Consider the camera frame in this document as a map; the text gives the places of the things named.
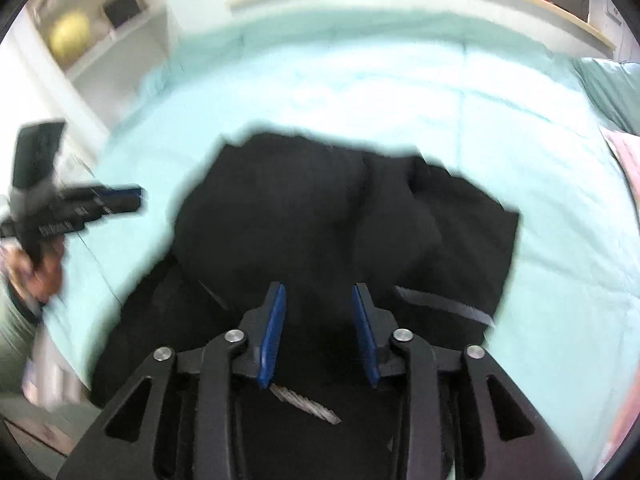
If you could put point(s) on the teal pillow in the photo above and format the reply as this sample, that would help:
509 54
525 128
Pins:
612 90

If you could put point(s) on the person's left hand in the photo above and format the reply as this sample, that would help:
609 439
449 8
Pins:
45 277

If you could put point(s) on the black hooded jacket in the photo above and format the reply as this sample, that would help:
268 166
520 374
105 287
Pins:
310 210

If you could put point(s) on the person's left forearm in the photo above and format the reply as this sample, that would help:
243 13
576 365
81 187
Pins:
15 335

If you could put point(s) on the yellow globe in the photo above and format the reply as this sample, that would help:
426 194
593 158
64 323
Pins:
70 35

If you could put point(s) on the teal quilt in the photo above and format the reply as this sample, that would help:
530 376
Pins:
350 85

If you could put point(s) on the white wall switch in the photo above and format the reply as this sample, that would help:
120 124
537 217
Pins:
613 13

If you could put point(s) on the white bookshelf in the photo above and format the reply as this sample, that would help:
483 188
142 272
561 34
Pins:
125 45

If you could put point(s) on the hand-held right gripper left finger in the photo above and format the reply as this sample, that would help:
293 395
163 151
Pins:
272 335

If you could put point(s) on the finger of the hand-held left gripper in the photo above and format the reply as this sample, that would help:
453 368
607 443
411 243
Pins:
122 200

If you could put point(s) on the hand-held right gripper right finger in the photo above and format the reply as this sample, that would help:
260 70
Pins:
364 335

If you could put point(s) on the pink pillow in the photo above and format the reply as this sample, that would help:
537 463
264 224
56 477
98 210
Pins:
627 160

